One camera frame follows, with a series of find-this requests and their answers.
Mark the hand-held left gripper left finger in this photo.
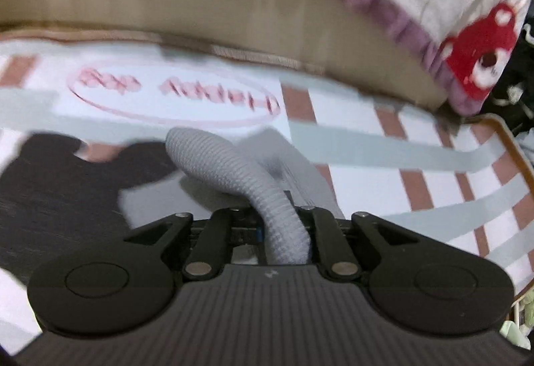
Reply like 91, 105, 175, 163
124, 208, 263, 280

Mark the striped checked mat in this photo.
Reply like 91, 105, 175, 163
0, 30, 534, 354

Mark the grey ribbed sock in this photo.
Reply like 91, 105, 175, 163
165, 126, 348, 267

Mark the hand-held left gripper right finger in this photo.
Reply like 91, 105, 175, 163
288, 205, 420, 281

